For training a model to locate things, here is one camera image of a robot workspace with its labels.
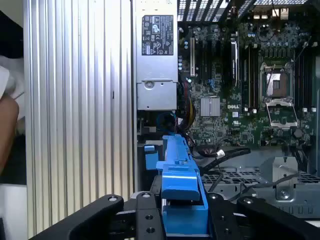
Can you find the open grey PC case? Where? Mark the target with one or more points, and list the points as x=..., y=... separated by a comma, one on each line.
x=287, y=195

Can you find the CPU socket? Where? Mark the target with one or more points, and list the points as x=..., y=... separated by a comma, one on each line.
x=277, y=82

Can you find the green motherboard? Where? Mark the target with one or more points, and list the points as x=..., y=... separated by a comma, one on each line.
x=225, y=127

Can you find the thin metal locking lever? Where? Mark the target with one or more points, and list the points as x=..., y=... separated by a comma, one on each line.
x=303, y=48

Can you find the silver chipset heat sink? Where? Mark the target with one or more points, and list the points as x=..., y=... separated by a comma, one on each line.
x=210, y=107

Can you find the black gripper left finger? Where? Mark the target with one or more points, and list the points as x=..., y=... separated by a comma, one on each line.
x=97, y=212

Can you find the white expansion slot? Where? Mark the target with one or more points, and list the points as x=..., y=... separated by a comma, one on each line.
x=192, y=57

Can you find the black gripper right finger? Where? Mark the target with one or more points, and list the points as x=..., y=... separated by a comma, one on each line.
x=272, y=217

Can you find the hard disk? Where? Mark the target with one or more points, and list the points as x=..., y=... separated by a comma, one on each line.
x=180, y=180

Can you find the black RAM slots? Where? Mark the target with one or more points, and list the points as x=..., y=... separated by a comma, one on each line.
x=251, y=80

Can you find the metal disk bay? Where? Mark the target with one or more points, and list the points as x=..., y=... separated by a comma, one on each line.
x=287, y=185

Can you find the metal socket cover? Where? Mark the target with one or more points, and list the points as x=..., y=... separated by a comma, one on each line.
x=283, y=125

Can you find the silver power supply unit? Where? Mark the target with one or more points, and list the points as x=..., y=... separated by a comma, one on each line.
x=156, y=67

